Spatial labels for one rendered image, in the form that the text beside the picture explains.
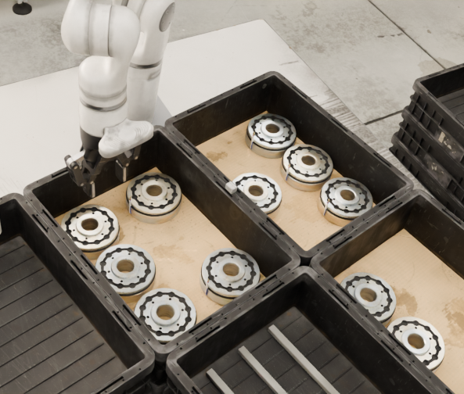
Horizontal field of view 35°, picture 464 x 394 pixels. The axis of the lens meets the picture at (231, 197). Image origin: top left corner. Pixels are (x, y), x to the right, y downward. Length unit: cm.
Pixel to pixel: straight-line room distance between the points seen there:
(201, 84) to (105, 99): 80
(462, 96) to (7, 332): 162
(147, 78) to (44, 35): 168
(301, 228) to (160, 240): 27
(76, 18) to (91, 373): 54
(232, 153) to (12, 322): 56
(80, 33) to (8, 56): 205
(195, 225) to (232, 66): 66
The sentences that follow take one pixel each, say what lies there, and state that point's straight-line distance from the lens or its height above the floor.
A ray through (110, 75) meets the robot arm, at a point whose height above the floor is 122.
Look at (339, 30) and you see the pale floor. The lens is 338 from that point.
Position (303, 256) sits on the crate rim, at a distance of 123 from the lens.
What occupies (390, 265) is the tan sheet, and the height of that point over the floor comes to 83.
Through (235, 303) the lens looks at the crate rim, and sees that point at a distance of 116.
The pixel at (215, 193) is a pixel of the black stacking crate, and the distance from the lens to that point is 132.
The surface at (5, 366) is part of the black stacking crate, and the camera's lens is 122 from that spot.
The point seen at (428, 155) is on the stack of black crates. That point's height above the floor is 42.
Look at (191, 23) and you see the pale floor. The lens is 325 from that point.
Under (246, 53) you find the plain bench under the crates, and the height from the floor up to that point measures 70.
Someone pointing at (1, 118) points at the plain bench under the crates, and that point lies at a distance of 176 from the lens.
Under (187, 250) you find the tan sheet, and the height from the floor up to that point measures 83.
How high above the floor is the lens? 189
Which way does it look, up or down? 48 degrees down
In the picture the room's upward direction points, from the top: 11 degrees clockwise
